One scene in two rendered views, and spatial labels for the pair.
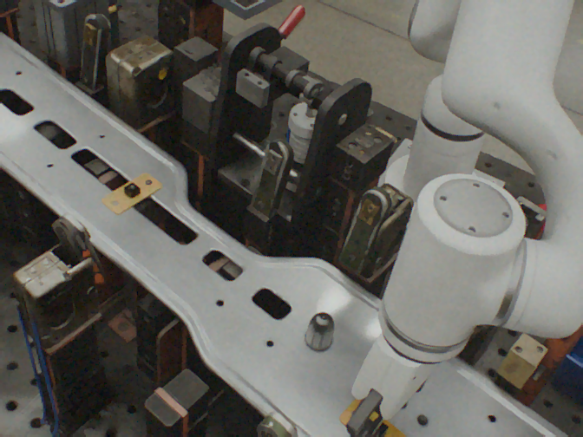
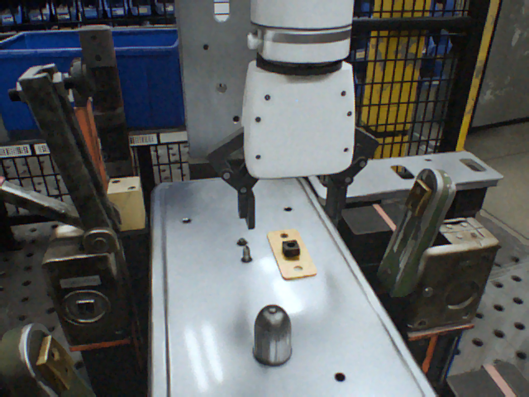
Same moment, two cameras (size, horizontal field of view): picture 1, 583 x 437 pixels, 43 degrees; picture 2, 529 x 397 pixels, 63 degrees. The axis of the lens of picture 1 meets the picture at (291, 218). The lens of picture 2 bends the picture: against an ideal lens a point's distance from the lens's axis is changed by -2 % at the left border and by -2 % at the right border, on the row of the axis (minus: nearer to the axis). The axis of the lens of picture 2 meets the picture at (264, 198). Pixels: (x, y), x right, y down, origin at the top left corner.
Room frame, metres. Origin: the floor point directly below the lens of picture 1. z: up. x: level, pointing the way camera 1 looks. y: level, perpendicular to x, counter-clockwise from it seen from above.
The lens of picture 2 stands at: (0.70, 0.11, 1.30)
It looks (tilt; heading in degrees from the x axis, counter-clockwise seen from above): 31 degrees down; 225
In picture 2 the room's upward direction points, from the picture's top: straight up
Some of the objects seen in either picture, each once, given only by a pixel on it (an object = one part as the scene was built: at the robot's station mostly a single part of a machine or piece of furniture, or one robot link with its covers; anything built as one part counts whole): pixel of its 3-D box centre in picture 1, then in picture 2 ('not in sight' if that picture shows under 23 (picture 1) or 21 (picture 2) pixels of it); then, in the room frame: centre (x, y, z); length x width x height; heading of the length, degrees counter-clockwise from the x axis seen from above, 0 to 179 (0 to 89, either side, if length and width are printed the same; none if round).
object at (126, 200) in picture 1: (132, 191); not in sight; (0.71, 0.23, 1.01); 0.08 x 0.04 x 0.01; 146
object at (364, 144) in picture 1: (339, 243); not in sight; (0.76, -0.08, 0.91); 0.07 x 0.05 x 0.42; 147
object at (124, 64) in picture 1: (141, 145); not in sight; (0.92, 0.27, 0.89); 0.13 x 0.11 x 0.38; 147
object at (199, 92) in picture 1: (212, 172); not in sight; (0.89, 0.14, 0.89); 0.13 x 0.11 x 0.38; 147
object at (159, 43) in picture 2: not in sight; (98, 76); (0.36, -0.63, 1.10); 0.30 x 0.17 x 0.13; 137
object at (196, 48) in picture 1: (193, 144); not in sight; (0.94, 0.19, 0.90); 0.05 x 0.05 x 0.40; 57
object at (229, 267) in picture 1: (219, 332); not in sight; (0.61, 0.08, 0.84); 0.12 x 0.05 x 0.29; 147
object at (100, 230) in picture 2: not in sight; (100, 241); (0.58, -0.22, 1.06); 0.03 x 0.01 x 0.03; 147
